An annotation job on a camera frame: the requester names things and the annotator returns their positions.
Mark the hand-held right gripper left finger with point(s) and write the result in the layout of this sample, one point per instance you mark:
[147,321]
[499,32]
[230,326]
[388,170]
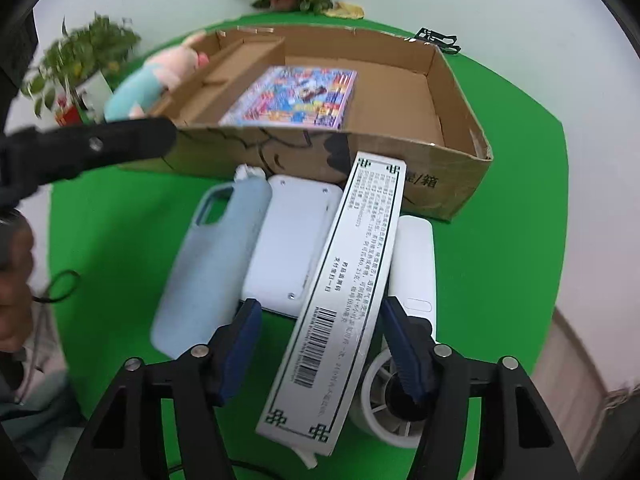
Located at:
[245,350]

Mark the large cardboard box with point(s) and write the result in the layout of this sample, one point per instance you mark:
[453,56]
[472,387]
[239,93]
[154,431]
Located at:
[390,105]

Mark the white rectangular electronic device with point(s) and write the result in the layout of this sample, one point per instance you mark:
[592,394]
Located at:
[290,240]

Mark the white handheld fan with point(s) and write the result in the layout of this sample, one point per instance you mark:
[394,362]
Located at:
[412,260]

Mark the long white carton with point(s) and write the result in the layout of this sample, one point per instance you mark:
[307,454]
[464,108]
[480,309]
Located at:
[345,285]

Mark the colourful board game box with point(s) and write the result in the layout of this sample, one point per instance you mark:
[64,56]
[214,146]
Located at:
[295,95]

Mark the person's left hand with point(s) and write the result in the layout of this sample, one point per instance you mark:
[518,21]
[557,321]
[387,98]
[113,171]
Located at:
[12,305]

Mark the pink pig plush toy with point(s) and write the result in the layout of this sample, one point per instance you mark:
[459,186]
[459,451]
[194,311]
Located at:
[135,90]

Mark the light blue phone case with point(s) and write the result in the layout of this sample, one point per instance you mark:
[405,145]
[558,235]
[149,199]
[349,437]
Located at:
[210,270]

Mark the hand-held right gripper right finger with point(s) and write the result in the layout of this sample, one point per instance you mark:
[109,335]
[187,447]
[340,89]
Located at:
[407,355]

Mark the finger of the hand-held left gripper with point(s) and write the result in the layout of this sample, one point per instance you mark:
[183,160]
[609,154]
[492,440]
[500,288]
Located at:
[110,145]

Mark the person's grey clothing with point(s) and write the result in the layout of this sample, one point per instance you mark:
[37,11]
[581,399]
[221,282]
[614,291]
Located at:
[35,410]

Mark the large potted green plant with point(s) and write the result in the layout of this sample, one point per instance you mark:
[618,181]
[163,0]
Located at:
[80,55]

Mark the small white crumpled item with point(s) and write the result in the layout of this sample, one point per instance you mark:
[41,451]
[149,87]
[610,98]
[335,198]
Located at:
[250,172]

